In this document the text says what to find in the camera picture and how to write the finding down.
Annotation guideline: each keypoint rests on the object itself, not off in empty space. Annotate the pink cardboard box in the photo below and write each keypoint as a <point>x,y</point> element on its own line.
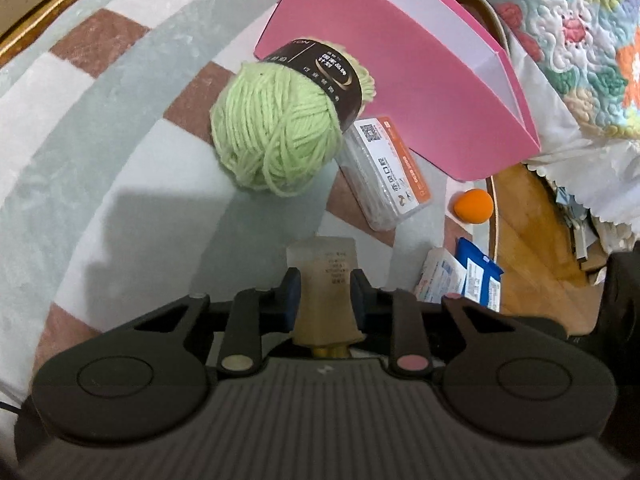
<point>400,60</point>

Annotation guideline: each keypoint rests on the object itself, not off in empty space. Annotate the blue packet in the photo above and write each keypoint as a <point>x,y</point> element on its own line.
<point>482,275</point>

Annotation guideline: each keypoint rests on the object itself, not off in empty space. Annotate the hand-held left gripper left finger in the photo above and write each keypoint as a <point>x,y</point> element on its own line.
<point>292,297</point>

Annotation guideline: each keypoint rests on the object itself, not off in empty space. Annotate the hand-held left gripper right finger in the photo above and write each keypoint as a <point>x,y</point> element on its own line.
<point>357,297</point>

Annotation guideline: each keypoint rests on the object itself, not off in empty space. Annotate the white tissue packet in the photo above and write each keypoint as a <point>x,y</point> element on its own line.
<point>442,275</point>

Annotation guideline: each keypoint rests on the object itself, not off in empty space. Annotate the green yarn ball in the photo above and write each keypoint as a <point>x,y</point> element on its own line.
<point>265,125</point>

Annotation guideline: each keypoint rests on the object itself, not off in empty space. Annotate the clear plastic box orange label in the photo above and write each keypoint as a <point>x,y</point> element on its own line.
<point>387,175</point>

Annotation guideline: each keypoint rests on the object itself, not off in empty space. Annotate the floral quilt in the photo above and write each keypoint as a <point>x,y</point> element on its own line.
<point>575,20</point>

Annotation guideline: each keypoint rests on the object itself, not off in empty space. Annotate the frosted beige bottle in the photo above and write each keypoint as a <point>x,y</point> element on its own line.
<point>325,280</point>

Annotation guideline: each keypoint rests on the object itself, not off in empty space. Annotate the orange ball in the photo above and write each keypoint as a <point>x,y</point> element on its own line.
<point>472,206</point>

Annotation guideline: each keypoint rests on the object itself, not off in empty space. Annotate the white bed skirt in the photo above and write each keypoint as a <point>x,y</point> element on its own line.
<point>565,135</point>

